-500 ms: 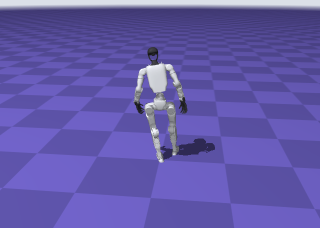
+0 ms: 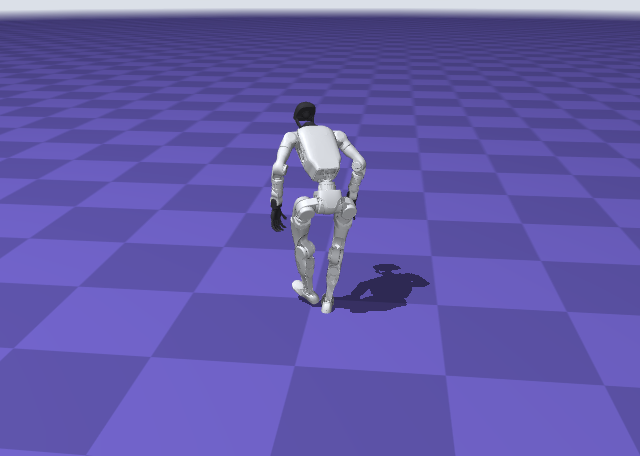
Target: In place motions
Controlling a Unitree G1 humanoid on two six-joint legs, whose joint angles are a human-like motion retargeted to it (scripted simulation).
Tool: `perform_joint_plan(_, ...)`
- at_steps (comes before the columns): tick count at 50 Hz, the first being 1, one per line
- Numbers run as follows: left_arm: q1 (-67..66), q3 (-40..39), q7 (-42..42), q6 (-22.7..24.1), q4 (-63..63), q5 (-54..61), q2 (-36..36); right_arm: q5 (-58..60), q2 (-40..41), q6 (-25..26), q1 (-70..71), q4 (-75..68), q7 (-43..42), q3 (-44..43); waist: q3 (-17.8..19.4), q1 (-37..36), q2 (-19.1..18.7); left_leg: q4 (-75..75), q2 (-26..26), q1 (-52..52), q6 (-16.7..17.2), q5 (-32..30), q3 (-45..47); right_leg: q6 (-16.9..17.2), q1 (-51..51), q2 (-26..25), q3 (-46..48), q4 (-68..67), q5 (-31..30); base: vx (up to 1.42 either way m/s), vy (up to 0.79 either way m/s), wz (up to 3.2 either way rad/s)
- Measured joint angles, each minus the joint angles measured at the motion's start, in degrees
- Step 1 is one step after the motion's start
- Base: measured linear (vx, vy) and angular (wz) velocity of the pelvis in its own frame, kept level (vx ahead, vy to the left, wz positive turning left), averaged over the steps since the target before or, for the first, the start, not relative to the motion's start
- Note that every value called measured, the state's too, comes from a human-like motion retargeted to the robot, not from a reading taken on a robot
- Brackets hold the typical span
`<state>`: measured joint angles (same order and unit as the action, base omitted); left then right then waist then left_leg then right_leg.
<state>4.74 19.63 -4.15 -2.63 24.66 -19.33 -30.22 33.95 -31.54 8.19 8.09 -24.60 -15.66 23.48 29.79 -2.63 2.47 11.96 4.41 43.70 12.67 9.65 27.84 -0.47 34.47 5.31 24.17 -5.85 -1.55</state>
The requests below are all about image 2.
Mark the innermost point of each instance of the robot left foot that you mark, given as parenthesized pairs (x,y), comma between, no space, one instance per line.
(313,297)

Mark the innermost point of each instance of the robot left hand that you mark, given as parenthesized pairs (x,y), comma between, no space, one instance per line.
(275,216)

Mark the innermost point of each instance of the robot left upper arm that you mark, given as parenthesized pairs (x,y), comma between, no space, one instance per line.
(290,139)

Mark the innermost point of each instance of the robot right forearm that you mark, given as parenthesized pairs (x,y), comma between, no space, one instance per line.
(355,183)

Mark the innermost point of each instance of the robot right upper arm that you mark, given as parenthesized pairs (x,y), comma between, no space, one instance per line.
(350,151)

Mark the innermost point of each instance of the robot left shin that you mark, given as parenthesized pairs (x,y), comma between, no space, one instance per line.
(305,268)

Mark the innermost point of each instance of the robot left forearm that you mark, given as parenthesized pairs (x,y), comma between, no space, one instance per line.
(277,188)

